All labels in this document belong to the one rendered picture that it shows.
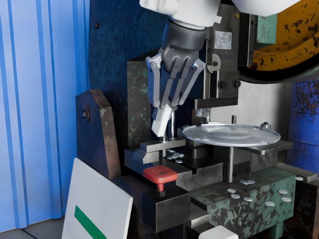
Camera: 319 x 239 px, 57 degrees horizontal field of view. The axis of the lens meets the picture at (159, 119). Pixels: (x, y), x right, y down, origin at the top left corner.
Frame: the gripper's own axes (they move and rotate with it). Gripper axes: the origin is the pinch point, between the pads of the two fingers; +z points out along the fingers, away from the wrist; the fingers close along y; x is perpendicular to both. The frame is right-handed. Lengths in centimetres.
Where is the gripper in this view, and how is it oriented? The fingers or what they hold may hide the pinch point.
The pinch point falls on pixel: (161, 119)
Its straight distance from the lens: 62.1
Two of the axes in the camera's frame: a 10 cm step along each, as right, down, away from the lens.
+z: -2.3, 8.4, 5.0
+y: 8.4, -0.9, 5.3
